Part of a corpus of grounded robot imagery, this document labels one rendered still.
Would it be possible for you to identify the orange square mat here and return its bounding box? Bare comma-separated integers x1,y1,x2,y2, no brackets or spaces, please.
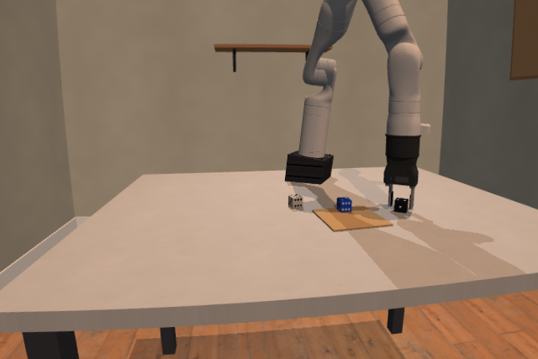
312,205,393,232

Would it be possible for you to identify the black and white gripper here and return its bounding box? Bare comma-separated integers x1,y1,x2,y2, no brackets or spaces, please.
383,114,430,209

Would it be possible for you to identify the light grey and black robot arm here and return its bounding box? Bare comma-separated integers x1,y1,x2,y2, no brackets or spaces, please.
298,0,423,158

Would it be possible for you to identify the beige die with black pips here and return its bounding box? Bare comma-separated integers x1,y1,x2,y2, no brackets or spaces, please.
288,194,303,209

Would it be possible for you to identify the blue die with white pips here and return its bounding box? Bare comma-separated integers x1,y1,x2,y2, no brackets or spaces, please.
336,197,352,212

